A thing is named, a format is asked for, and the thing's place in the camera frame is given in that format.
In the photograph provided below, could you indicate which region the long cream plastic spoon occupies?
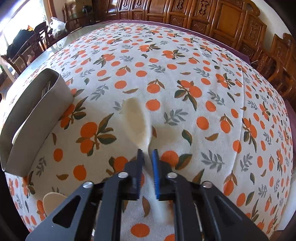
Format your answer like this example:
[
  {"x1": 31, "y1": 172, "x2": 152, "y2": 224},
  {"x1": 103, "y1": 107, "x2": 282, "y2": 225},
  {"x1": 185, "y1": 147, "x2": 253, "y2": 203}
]
[{"x1": 121, "y1": 97, "x2": 171, "y2": 223}]

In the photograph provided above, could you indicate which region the cream plastic ladle spoon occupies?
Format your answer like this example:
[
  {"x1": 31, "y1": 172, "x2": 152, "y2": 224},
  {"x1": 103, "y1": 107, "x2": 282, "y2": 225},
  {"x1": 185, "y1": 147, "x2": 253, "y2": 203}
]
[{"x1": 43, "y1": 192, "x2": 67, "y2": 216}]

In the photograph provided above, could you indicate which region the grey metal tray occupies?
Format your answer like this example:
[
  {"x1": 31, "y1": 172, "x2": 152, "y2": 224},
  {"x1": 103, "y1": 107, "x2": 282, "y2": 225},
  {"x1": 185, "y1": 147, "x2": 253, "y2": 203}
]
[{"x1": 1, "y1": 68, "x2": 73, "y2": 177}]

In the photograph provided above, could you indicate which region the stainless steel fork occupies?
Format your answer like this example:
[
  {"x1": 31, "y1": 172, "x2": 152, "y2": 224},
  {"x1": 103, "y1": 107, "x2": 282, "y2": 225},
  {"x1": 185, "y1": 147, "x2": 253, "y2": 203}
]
[{"x1": 41, "y1": 81, "x2": 52, "y2": 98}]

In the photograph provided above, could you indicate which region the orange-print white tablecloth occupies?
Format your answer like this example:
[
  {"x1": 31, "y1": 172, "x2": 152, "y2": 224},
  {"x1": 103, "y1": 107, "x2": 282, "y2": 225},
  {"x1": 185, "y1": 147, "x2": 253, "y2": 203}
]
[{"x1": 1, "y1": 22, "x2": 293, "y2": 237}]

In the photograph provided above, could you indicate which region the dark wooden dining chair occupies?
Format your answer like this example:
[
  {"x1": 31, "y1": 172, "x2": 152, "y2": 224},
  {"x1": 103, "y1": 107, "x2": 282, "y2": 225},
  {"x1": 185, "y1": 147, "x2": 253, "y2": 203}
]
[{"x1": 1, "y1": 22, "x2": 50, "y2": 75}]

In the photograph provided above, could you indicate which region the white plastic bag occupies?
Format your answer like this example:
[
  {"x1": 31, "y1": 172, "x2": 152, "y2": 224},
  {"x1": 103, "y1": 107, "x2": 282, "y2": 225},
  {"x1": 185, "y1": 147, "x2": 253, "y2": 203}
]
[{"x1": 49, "y1": 17, "x2": 67, "y2": 39}]

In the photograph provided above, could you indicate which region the carved wooden bench backrest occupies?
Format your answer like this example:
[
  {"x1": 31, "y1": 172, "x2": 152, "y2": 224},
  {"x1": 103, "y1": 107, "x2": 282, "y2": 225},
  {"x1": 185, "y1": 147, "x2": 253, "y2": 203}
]
[{"x1": 93, "y1": 1, "x2": 295, "y2": 101}]

